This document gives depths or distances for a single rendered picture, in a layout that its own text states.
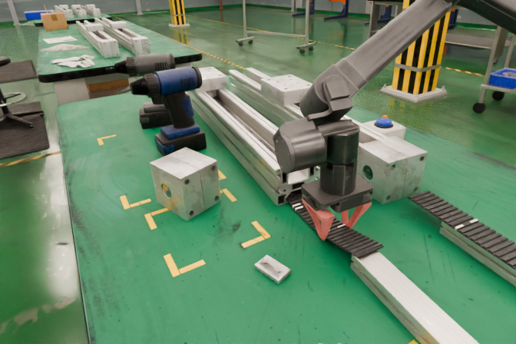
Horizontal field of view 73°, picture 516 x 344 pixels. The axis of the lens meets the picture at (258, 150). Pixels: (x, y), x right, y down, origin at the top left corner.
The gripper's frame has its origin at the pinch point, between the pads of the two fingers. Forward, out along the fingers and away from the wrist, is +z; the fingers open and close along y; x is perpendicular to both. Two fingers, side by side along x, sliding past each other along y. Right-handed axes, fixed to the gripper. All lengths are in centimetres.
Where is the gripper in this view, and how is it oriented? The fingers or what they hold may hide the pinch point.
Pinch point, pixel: (334, 229)
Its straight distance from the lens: 64.7
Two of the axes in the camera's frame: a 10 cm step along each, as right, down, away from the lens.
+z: 0.5, 8.9, 4.4
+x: 4.2, 3.8, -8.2
